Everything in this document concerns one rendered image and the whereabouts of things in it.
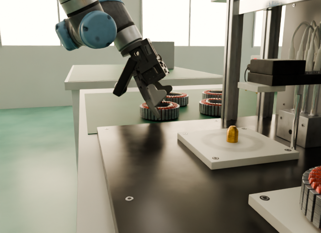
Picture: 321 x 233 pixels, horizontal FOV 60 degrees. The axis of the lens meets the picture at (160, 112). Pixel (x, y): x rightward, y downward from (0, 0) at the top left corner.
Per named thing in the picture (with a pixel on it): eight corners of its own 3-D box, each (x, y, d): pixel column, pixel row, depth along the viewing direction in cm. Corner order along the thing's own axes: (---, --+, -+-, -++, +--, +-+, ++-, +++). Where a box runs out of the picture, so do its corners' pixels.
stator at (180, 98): (176, 109, 89) (176, 97, 88) (149, 105, 96) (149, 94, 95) (194, 103, 98) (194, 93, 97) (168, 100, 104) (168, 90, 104)
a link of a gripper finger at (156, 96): (170, 106, 68) (158, 76, 72) (150, 117, 70) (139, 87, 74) (175, 110, 71) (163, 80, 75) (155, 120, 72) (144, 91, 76)
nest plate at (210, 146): (211, 170, 40) (211, 162, 39) (176, 138, 54) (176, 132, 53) (299, 159, 43) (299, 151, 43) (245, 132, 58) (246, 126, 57)
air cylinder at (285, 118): (304, 148, 48) (308, 117, 47) (275, 135, 55) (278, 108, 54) (327, 145, 49) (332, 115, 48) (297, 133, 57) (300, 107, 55)
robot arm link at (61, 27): (57, 23, 62) (100, 5, 66) (49, 24, 72) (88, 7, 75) (74, 56, 66) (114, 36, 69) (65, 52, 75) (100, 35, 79)
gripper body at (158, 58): (167, 77, 72) (144, 36, 71) (139, 93, 75) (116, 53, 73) (171, 75, 80) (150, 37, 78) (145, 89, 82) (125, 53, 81)
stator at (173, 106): (135, 121, 75) (135, 107, 74) (144, 111, 85) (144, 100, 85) (176, 122, 73) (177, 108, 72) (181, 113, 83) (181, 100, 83)
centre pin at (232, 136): (230, 143, 47) (230, 128, 47) (224, 140, 49) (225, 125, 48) (240, 142, 48) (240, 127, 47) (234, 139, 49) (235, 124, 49)
